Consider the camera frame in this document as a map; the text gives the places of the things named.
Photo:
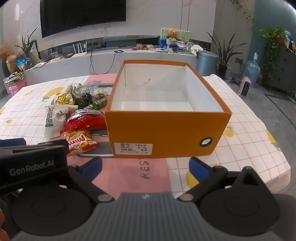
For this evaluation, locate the dark seaweed snack packet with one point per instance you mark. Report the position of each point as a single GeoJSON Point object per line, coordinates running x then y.
{"type": "Point", "coordinates": [83, 101]}

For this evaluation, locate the long-leaf potted plant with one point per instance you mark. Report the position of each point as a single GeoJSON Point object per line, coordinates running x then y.
{"type": "Point", "coordinates": [222, 71]}

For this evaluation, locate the brown nut snack packet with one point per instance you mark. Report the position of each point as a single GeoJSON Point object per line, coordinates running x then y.
{"type": "Point", "coordinates": [76, 90]}

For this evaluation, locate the lemon checked tablecloth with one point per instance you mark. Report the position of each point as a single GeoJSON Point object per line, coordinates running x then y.
{"type": "Point", "coordinates": [25, 120]}

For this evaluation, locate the pile of wrapped candies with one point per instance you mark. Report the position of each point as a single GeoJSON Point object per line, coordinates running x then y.
{"type": "Point", "coordinates": [144, 46]}

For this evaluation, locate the white router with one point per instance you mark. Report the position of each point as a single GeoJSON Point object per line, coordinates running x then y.
{"type": "Point", "coordinates": [78, 55]}

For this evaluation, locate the green snack packet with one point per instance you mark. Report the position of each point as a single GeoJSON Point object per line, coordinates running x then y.
{"type": "Point", "coordinates": [97, 104]}

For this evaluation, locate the hanging vine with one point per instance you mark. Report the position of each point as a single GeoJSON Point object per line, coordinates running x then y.
{"type": "Point", "coordinates": [245, 11]}

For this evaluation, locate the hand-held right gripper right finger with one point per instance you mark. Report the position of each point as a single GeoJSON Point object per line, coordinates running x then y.
{"type": "Point", "coordinates": [198, 169]}

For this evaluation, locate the grey blue trash bin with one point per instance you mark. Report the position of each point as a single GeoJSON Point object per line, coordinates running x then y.
{"type": "Point", "coordinates": [207, 65]}

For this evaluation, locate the pink storage box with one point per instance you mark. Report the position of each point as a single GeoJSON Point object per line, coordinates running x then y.
{"type": "Point", "coordinates": [16, 88]}

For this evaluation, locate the white flat device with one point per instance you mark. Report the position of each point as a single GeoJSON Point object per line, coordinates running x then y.
{"type": "Point", "coordinates": [161, 50]}

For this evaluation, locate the brown vase dried flowers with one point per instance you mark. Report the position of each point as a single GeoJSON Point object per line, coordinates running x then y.
{"type": "Point", "coordinates": [12, 64]}

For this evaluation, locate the pink heater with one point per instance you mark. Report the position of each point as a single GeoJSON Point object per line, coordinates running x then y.
{"type": "Point", "coordinates": [245, 87]}

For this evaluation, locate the black television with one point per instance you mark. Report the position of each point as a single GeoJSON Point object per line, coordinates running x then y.
{"type": "Point", "coordinates": [81, 16]}

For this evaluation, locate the yellow fries snack packet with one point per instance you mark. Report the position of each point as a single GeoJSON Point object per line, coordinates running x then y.
{"type": "Point", "coordinates": [78, 141]}

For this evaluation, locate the blue water bottle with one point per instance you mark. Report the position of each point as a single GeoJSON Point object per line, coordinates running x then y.
{"type": "Point", "coordinates": [253, 72]}

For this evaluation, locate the dark cabinet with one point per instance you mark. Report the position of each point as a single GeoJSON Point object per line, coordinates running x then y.
{"type": "Point", "coordinates": [285, 69]}

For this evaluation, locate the small clear wrapped snack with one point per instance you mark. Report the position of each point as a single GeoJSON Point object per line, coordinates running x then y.
{"type": "Point", "coordinates": [101, 94]}

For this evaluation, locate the blue snack bag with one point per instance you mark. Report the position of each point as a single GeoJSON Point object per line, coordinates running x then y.
{"type": "Point", "coordinates": [20, 63]}

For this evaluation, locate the red snack packet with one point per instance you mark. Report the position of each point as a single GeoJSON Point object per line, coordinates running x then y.
{"type": "Point", "coordinates": [85, 122]}

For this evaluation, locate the grey tv console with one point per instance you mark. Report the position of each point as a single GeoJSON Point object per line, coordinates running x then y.
{"type": "Point", "coordinates": [69, 67]}

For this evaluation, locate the green climbing plant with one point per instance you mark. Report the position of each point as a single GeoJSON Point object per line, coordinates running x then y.
{"type": "Point", "coordinates": [272, 37]}

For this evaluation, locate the brown teddy bear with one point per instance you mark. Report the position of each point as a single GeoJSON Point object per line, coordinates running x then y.
{"type": "Point", "coordinates": [172, 34]}

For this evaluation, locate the yellow black booklets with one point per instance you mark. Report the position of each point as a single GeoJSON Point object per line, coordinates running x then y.
{"type": "Point", "coordinates": [12, 77]}

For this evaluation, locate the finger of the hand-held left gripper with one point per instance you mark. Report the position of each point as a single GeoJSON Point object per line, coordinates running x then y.
{"type": "Point", "coordinates": [12, 142]}

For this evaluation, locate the white round object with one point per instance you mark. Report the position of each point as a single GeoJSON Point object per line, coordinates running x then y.
{"type": "Point", "coordinates": [197, 49]}

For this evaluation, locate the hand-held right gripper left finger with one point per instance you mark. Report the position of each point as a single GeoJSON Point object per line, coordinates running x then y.
{"type": "Point", "coordinates": [92, 166]}

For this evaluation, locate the blue white container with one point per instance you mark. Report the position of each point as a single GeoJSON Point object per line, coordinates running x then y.
{"type": "Point", "coordinates": [172, 49]}

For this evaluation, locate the orange cardboard box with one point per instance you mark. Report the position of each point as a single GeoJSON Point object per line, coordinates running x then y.
{"type": "Point", "coordinates": [161, 129]}

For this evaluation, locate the potted plant blue vase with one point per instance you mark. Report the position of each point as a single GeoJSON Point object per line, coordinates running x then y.
{"type": "Point", "coordinates": [29, 61]}

